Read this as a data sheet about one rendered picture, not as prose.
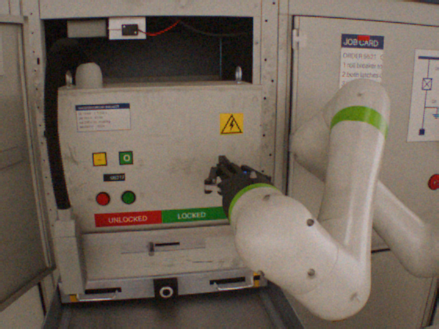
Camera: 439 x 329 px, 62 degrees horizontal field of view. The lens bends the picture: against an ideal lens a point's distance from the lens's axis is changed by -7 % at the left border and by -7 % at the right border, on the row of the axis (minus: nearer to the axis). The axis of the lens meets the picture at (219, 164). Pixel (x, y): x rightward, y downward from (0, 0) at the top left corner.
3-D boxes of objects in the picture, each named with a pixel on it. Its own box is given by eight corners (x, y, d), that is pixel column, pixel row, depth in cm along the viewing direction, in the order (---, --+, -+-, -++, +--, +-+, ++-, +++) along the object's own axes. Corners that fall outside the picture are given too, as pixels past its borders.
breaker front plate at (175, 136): (257, 272, 102) (263, 88, 89) (70, 287, 94) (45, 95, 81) (256, 269, 103) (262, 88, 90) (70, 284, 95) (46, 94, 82)
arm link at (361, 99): (363, 121, 93) (324, 92, 91) (402, 90, 83) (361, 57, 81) (356, 175, 81) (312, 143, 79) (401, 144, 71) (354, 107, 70)
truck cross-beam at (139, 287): (266, 286, 103) (268, 266, 102) (61, 302, 94) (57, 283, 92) (262, 276, 108) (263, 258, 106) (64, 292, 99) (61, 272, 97)
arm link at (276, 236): (291, 195, 44) (226, 264, 45) (354, 252, 48) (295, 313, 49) (257, 162, 57) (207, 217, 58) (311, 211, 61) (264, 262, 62)
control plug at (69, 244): (85, 294, 84) (74, 223, 79) (63, 295, 83) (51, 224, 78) (88, 276, 91) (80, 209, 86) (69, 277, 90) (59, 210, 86)
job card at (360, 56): (380, 103, 117) (385, 35, 111) (338, 103, 114) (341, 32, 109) (379, 103, 118) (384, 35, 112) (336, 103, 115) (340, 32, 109)
